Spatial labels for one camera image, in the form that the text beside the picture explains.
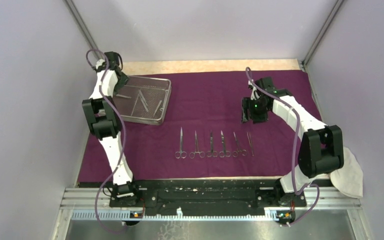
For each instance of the surgical scissors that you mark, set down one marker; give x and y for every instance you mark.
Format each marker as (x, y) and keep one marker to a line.
(224, 153)

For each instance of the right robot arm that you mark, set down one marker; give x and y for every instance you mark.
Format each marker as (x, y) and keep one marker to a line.
(317, 147)

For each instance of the white crumpled cloth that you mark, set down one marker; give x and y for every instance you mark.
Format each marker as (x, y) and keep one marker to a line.
(349, 179)

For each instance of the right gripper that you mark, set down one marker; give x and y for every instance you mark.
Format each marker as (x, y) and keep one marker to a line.
(247, 103)

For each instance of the surgical forceps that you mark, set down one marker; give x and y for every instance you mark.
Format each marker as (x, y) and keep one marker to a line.
(180, 154)

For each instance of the metal tweezers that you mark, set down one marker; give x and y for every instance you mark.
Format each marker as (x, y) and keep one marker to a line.
(123, 96)
(249, 137)

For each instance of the metal mesh instrument tray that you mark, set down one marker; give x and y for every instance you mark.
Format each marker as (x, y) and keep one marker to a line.
(157, 92)

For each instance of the maroon wrap cloth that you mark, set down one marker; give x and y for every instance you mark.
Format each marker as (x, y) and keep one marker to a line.
(204, 102)

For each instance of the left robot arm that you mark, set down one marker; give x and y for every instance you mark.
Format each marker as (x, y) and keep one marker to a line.
(106, 124)

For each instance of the grey cable duct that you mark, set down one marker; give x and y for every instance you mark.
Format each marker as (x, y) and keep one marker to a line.
(127, 215)

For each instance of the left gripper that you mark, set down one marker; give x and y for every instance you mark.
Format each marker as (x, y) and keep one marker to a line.
(124, 80)

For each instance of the small metal scissors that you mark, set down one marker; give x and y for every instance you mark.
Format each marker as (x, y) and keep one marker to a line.
(211, 153)

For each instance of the small curved hemostat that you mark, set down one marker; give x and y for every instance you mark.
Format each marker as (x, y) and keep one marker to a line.
(239, 150)

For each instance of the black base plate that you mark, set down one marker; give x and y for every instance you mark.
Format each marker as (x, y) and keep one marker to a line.
(203, 197)

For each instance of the surgical clamp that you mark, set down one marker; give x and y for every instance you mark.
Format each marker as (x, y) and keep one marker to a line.
(196, 151)

